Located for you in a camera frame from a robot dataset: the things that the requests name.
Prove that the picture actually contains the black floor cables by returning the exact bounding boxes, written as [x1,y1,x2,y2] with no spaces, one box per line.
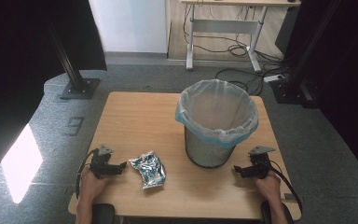
[182,3,292,97]

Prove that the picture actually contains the person's right hand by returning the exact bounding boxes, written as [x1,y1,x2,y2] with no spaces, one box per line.
[254,170,283,205]

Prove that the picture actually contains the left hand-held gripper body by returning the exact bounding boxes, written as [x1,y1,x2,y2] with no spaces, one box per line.
[89,144,120,180]

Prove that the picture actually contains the silver snack packet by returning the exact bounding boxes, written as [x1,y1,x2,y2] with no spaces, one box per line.
[128,150,167,190]

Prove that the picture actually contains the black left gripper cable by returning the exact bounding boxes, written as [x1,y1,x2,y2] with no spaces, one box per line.
[75,148,100,200]

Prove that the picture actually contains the white desk frame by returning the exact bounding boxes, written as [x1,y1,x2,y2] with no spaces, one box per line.
[179,0,302,73]

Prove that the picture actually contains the white wall panel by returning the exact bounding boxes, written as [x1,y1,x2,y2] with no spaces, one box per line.
[88,0,172,54]

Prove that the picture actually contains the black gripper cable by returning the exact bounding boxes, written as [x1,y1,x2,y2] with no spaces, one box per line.
[266,160,304,222]
[75,148,100,200]

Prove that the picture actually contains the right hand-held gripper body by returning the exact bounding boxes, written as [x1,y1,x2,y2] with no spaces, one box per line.
[241,145,277,180]

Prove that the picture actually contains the white power strip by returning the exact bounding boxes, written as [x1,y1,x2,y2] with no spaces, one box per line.
[263,74,285,84]

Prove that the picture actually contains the metal mesh trash can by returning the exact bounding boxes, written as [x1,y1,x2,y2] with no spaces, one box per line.
[184,125,238,169]

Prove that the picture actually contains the black curtain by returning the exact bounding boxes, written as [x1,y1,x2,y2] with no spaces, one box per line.
[0,0,108,189]
[274,0,358,185]

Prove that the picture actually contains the translucent blue bin liner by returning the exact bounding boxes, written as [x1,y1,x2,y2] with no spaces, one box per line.
[174,78,260,149]

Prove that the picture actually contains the person's left hand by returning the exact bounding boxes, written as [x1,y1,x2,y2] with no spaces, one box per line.
[78,166,114,203]

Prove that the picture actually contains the black metal stand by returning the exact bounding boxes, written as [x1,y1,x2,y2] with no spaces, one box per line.
[47,22,102,101]
[269,0,344,109]

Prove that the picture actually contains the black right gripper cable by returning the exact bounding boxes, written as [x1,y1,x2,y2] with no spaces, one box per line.
[266,160,304,222]

